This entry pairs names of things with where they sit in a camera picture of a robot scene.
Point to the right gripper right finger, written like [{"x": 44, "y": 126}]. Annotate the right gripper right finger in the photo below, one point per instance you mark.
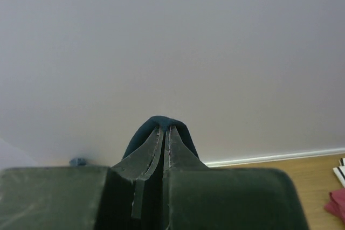
[{"x": 198, "y": 197}]

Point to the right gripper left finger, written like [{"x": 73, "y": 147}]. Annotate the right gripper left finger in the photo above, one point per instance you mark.
[{"x": 125, "y": 196}]

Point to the navy basketball jersey tank top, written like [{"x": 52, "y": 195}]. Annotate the navy basketball jersey tank top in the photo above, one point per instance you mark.
[{"x": 164, "y": 123}]

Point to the folded red tank top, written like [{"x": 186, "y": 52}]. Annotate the folded red tank top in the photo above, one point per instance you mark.
[{"x": 335, "y": 206}]

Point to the folded striped tank top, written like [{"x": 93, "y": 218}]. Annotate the folded striped tank top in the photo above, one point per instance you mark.
[{"x": 339, "y": 172}]

